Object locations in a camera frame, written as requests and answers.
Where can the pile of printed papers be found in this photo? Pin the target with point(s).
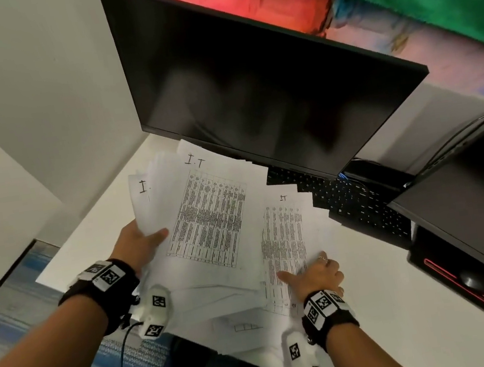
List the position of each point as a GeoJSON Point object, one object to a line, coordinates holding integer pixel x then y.
{"type": "Point", "coordinates": [286, 238]}

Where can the black computer monitor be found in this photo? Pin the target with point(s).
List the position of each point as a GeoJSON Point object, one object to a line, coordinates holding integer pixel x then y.
{"type": "Point", "coordinates": [255, 88]}
{"type": "Point", "coordinates": [477, 209]}

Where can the white table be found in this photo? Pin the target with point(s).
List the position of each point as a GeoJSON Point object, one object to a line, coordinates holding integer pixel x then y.
{"type": "Point", "coordinates": [399, 293]}

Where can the black mouse pad red trim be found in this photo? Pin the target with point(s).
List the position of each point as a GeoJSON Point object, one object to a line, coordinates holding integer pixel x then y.
{"type": "Point", "coordinates": [429, 253]}

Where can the black right wristband with markers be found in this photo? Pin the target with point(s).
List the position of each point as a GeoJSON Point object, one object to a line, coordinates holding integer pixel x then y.
{"type": "Point", "coordinates": [336, 326]}

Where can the black wristband with markers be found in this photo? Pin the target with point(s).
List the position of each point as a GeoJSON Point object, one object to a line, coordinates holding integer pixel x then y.
{"type": "Point", "coordinates": [336, 326]}
{"type": "Point", "coordinates": [87, 299]}

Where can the grey desk divider panel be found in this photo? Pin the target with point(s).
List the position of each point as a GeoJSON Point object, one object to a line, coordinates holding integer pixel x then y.
{"type": "Point", "coordinates": [418, 118]}

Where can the person's left hand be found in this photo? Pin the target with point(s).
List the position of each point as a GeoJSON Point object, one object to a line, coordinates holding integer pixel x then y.
{"type": "Point", "coordinates": [136, 247]}

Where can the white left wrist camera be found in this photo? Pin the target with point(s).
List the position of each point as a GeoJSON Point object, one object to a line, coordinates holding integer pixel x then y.
{"type": "Point", "coordinates": [154, 312]}

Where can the glossy black box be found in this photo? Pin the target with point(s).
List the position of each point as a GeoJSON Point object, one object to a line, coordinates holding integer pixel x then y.
{"type": "Point", "coordinates": [371, 168]}

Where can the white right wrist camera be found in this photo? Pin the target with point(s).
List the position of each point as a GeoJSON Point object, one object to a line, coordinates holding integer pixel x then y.
{"type": "Point", "coordinates": [297, 354]}

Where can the black left wristband with markers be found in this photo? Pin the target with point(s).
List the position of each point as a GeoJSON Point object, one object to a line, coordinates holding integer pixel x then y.
{"type": "Point", "coordinates": [87, 299]}

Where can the person's right forearm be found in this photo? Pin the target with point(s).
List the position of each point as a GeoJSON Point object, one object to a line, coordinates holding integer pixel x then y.
{"type": "Point", "coordinates": [363, 358]}

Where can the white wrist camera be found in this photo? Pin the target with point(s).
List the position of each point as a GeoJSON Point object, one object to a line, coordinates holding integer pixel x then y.
{"type": "Point", "coordinates": [297, 354]}
{"type": "Point", "coordinates": [154, 312]}

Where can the black computer mouse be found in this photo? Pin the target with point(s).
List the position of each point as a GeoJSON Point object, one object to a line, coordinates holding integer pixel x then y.
{"type": "Point", "coordinates": [471, 280]}

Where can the person's right hand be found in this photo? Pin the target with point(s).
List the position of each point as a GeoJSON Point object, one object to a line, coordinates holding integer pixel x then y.
{"type": "Point", "coordinates": [319, 278]}

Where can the black keyboard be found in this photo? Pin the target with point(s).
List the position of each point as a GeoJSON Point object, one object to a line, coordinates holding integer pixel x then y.
{"type": "Point", "coordinates": [354, 205]}

